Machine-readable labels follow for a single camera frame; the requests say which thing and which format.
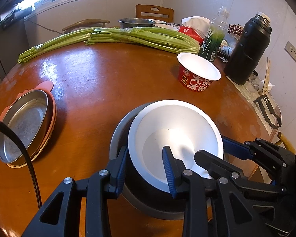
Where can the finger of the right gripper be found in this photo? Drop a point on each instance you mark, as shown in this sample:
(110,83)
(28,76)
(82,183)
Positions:
(217,168)
(277,161)

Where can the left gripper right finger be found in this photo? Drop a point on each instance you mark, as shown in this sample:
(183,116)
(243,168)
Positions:
(214,207)

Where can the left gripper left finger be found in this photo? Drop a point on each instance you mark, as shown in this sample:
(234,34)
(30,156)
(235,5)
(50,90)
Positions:
(60,214)

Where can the steel bowl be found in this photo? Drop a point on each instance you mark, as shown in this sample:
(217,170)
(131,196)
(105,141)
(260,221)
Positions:
(136,190)

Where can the large red paper bowl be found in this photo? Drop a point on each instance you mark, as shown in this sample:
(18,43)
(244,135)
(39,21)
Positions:
(183,127)

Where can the small red paper bowl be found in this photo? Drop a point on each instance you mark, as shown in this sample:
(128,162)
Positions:
(195,72)

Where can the steel pan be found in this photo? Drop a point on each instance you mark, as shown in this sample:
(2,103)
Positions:
(28,118)

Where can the pink chicken-shaped plate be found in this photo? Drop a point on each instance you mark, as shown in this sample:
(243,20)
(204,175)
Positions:
(46,86)

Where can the black metal clip tool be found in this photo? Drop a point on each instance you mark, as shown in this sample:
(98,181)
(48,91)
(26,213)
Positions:
(268,112)

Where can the wooden chopsticks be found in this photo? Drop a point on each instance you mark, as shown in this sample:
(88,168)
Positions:
(267,77)

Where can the black thermos flask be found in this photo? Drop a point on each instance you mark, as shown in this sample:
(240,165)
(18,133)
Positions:
(253,42)

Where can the green plastic bottle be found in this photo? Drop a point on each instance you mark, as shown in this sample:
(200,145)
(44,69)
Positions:
(215,34)

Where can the right celery bunch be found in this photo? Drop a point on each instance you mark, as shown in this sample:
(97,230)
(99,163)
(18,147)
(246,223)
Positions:
(153,37)

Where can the celery bunch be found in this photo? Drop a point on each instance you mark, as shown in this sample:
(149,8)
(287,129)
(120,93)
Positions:
(153,37)
(56,43)

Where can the red tissue pack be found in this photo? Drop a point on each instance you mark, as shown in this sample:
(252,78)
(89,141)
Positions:
(196,27)

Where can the left celery bunch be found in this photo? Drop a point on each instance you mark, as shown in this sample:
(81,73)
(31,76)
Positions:
(56,43)

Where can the curved-back wooden chair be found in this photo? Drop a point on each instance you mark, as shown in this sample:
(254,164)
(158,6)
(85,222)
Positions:
(85,23)

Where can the far steel pot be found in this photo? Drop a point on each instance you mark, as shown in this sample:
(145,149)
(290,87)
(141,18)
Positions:
(136,22)

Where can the wooden chair with cutout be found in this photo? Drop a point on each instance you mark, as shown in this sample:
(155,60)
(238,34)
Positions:
(154,12)

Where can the wall power socket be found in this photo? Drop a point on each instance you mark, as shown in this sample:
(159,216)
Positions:
(291,50)

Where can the black wire rack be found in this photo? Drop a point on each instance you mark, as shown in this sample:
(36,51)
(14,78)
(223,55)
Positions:
(14,11)

